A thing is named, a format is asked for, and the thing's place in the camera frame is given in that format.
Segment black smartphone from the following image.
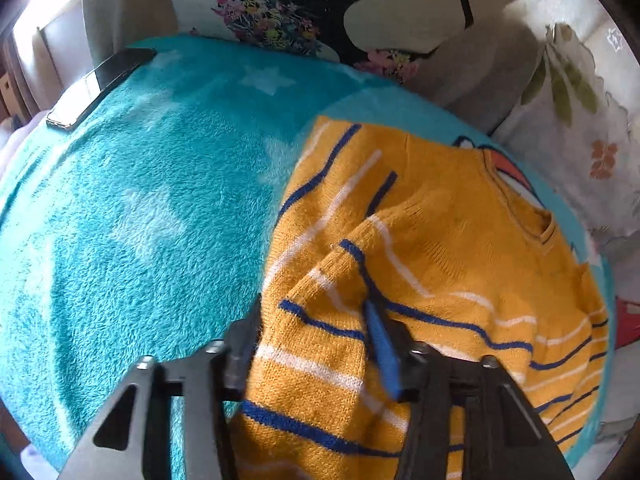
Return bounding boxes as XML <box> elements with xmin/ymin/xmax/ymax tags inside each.
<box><xmin>46</xmin><ymin>47</ymin><xmax>159</xmax><ymax>134</ymax></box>

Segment white floral pillow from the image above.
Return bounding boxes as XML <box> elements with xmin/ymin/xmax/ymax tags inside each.
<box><xmin>490</xmin><ymin>20</ymin><xmax>640</xmax><ymax>266</ymax></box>

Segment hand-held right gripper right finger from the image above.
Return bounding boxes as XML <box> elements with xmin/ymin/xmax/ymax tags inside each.
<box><xmin>364</xmin><ymin>300</ymin><xmax>576</xmax><ymax>480</ymax></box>

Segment yellow striped knit sweater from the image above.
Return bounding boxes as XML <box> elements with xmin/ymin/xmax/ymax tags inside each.
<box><xmin>235</xmin><ymin>115</ymin><xmax>612</xmax><ymax>480</ymax></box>

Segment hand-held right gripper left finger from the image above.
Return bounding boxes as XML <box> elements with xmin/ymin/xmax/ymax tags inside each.
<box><xmin>57</xmin><ymin>297</ymin><xmax>264</xmax><ymax>480</ymax></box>

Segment beige cushion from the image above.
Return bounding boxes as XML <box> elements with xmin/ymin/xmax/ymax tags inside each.
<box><xmin>80</xmin><ymin>0</ymin><xmax>182</xmax><ymax>63</ymax></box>

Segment teal fleece blanket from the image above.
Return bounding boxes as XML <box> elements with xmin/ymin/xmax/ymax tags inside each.
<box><xmin>0</xmin><ymin>35</ymin><xmax>617</xmax><ymax>480</ymax></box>

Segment red cloth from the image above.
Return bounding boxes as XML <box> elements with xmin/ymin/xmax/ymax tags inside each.
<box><xmin>612</xmin><ymin>294</ymin><xmax>640</xmax><ymax>351</ymax></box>

